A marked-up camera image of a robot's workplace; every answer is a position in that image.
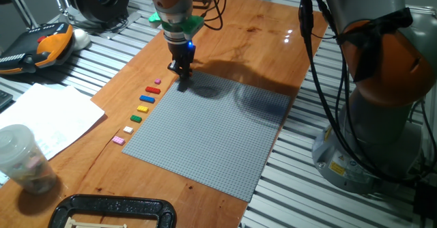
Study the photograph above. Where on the orange black teach pendant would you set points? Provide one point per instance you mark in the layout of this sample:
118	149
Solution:
41	47

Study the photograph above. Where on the long red Lego brick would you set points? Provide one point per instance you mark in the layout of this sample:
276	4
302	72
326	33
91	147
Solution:
153	90

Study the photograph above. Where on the yellow Lego brick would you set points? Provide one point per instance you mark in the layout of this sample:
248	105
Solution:
142	109

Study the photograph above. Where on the gray Lego baseplate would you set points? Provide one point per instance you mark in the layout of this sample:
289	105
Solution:
205	139

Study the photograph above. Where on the black keyboard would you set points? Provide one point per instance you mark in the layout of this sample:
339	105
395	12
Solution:
4	100

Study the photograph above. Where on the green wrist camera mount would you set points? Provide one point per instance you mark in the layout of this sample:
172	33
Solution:
186	25

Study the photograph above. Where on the clear plastic cup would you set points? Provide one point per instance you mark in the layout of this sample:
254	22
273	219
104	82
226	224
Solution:
24	159

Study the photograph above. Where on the long blue Lego brick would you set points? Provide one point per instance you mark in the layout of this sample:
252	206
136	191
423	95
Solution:
147	99

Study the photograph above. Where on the light pink Lego brick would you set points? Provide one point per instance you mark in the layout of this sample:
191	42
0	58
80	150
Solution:
118	140

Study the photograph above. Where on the black metal C-clamp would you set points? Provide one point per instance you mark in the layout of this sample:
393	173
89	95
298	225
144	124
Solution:
112	204

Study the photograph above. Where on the dark green Lego brick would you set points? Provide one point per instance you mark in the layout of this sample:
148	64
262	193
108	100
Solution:
136	118

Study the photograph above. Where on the glossy wooden board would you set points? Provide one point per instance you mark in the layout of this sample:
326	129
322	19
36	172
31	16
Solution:
239	33

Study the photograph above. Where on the white Lego brick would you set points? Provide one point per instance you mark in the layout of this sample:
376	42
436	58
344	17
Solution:
128	129

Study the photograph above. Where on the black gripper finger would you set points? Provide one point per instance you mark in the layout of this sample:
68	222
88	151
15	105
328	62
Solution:
177	66
190	61

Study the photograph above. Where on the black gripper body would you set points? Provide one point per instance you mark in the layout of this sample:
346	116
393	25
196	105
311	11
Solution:
180	50

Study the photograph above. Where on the gray orange robot arm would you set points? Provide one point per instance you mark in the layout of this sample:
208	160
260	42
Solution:
382	67

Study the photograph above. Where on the white paper sheets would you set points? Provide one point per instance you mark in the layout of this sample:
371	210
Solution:
51	115

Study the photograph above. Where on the small purple Lego plate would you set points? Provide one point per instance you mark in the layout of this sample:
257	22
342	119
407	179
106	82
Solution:
157	81

